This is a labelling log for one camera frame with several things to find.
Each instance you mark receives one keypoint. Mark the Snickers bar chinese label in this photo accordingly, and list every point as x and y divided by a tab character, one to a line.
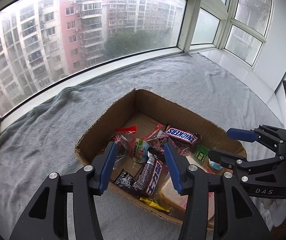
149	177

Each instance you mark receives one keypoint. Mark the round jelly cup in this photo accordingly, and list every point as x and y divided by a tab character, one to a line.
138	150

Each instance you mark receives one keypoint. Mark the white gloved right hand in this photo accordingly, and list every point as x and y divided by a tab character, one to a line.
273	211

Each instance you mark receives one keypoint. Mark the yellow candy wrapper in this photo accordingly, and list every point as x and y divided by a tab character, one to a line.
153	204

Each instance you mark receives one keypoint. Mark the small green jelly cup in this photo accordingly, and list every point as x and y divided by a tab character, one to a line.
215	166

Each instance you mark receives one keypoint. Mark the black small snack packet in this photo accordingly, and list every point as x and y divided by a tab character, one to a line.
124	180

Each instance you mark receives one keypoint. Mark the grey blanket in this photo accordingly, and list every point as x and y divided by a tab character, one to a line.
43	141

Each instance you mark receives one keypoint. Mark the green candy packet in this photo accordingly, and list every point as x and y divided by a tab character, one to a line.
201	154

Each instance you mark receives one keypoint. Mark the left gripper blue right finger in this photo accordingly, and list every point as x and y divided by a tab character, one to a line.
172	162

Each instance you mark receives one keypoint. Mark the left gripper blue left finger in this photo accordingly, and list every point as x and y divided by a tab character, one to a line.
106	164

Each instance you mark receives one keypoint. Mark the brown cardboard box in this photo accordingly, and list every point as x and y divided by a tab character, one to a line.
146	110

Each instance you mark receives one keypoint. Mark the bread loaf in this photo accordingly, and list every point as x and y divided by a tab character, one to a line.
170	197

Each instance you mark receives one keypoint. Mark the Snickers bar english label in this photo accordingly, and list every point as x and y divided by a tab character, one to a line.
182	136

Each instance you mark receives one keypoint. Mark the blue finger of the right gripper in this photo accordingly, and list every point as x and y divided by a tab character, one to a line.
268	136
227	159

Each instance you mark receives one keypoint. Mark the red clear snack bag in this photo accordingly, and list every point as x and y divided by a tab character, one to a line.
158	138
124	139

